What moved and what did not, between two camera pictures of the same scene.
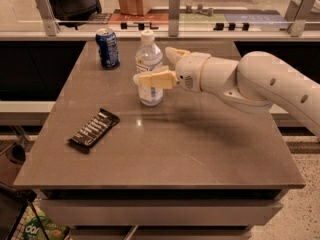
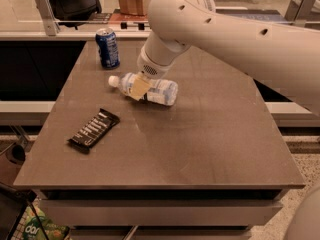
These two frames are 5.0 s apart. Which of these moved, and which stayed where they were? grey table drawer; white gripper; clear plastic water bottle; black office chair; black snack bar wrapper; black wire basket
Moved: clear plastic water bottle; white gripper
Stayed: grey table drawer; black wire basket; black office chair; black snack bar wrapper
